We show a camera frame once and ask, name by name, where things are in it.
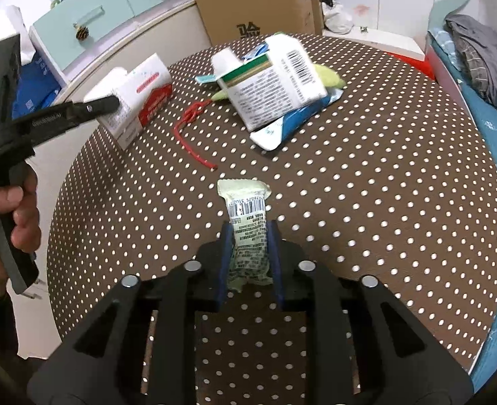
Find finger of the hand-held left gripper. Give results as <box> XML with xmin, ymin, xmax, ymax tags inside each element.
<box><xmin>69</xmin><ymin>95</ymin><xmax>121</xmax><ymax>122</ymax></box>

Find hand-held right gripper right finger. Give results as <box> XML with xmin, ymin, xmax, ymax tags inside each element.
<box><xmin>269</xmin><ymin>219</ymin><xmax>460</xmax><ymax>405</ymax></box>

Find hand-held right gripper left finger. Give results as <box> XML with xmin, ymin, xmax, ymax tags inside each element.
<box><xmin>42</xmin><ymin>221</ymin><xmax>235</xmax><ymax>405</ymax></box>

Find red white box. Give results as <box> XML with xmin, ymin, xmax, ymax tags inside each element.
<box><xmin>84</xmin><ymin>54</ymin><xmax>174</xmax><ymax>151</ymax></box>

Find pale green snack wrapper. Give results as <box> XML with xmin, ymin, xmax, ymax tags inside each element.
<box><xmin>216</xmin><ymin>178</ymin><xmax>275</xmax><ymax>293</ymax></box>

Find red cord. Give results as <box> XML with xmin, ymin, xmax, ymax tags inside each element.
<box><xmin>173</xmin><ymin>100</ymin><xmax>219</xmax><ymax>170</ymax></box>

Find blue white wrapper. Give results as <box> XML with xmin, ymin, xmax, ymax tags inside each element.
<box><xmin>249</xmin><ymin>88</ymin><xmax>342</xmax><ymax>151</ymax></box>

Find white green carton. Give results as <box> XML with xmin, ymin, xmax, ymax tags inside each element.
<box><xmin>212</xmin><ymin>34</ymin><xmax>330</xmax><ymax>132</ymax></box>

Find person's left hand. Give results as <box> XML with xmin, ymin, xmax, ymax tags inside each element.
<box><xmin>0</xmin><ymin>169</ymin><xmax>42</xmax><ymax>300</ymax></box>

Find blue plastic bag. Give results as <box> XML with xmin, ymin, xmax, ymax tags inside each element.
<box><xmin>11</xmin><ymin>48</ymin><xmax>62</xmax><ymax>119</ymax></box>

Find purple stepped shelf unit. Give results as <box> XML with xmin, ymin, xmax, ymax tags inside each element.
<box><xmin>29</xmin><ymin>0</ymin><xmax>192</xmax><ymax>80</ymax></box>

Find round brown polka-dot table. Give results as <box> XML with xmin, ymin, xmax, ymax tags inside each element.
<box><xmin>46</xmin><ymin>31</ymin><xmax>497</xmax><ymax>405</ymax></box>

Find large cardboard box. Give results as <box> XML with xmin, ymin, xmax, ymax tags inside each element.
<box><xmin>191</xmin><ymin>0</ymin><xmax>317</xmax><ymax>48</ymax></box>

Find white board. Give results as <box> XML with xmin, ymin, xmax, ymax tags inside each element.
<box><xmin>321</xmin><ymin>26</ymin><xmax>427</xmax><ymax>62</ymax></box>

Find white plastic bag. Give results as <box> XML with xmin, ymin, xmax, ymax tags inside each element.
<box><xmin>321</xmin><ymin>1</ymin><xmax>355</xmax><ymax>35</ymax></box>

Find blue plaid pillow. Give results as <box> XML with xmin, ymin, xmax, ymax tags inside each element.
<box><xmin>429</xmin><ymin>29</ymin><xmax>465</xmax><ymax>77</ymax></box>

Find grey duvet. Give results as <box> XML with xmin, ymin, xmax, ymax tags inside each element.
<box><xmin>443</xmin><ymin>14</ymin><xmax>497</xmax><ymax>107</ymax></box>

